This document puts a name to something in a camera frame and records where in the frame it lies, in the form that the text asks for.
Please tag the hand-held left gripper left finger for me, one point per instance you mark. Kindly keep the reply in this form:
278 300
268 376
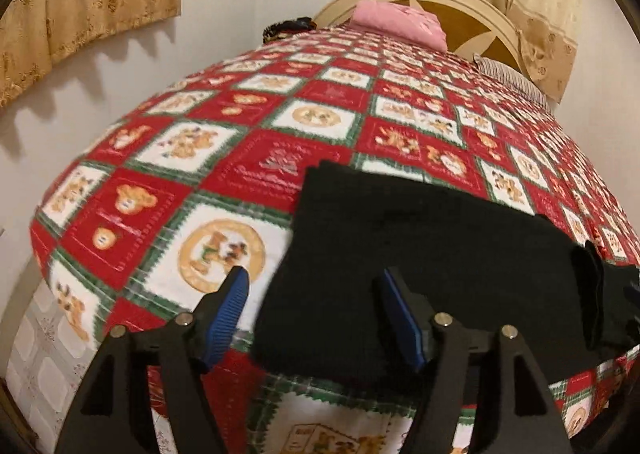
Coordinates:
225 319

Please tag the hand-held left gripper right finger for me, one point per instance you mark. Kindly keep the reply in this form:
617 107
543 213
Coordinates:
405 319

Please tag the black pants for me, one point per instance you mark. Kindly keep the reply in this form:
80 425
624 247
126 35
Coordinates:
450 244

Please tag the red teddy bear print bedsheet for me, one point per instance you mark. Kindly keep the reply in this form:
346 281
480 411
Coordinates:
280 104

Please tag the striped pillow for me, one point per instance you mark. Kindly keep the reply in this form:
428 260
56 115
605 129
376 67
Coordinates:
505 74

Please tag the pink folded blanket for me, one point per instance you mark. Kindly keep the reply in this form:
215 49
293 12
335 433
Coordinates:
395 22

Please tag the dark patterned cloth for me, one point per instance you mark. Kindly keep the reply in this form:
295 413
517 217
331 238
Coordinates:
290 27

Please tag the cream wooden headboard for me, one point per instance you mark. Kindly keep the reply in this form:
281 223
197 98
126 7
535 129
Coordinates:
480 9

